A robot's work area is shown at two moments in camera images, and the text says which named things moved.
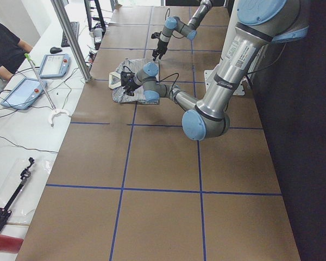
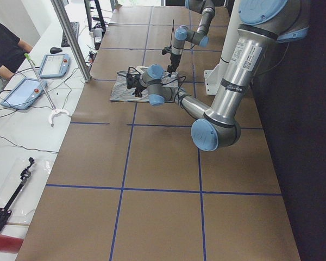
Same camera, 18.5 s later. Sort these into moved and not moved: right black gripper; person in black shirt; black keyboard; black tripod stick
Moved: right black gripper
Not moved: black tripod stick; black keyboard; person in black shirt
